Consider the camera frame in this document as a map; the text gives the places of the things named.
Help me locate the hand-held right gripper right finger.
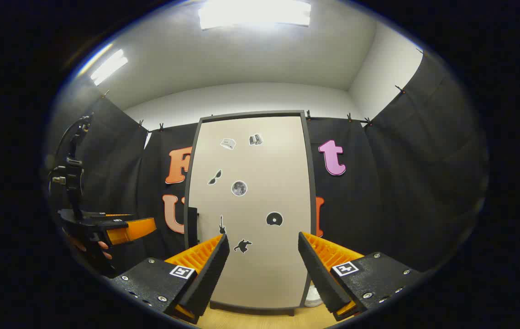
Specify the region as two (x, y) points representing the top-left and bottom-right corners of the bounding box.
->
(298, 231), (425, 322)

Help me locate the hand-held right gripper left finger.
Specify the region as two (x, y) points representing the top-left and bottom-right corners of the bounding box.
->
(108, 233), (231, 325)

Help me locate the beige cabinet door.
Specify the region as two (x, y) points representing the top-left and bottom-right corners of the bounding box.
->
(188, 114), (313, 309)

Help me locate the grey cabinet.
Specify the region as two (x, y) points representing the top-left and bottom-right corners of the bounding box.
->
(184, 110), (318, 317)

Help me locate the white lidded bowl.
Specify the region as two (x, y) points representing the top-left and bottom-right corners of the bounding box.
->
(305, 285), (324, 308)

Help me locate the black backdrop cloth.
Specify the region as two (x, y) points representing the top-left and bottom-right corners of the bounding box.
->
(45, 49), (489, 275)

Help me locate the small ceiling light panel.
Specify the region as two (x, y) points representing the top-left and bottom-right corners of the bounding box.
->
(89, 49), (129, 86)

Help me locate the large ceiling light panel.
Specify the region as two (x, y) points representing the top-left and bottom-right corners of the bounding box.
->
(198, 0), (312, 31)

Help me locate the black door handle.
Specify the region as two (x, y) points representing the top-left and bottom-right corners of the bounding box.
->
(187, 207), (200, 247)

